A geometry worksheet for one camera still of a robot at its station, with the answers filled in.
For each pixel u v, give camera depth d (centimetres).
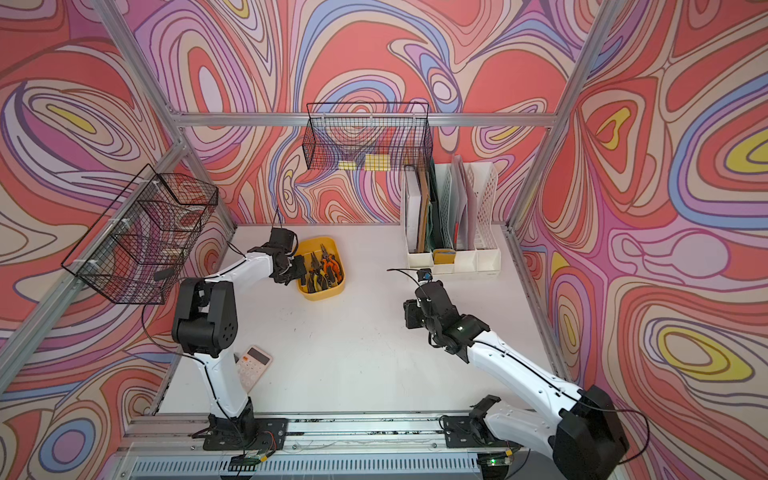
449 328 59
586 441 39
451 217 104
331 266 104
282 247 80
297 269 91
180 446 72
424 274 70
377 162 91
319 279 99
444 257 99
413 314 71
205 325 52
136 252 74
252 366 84
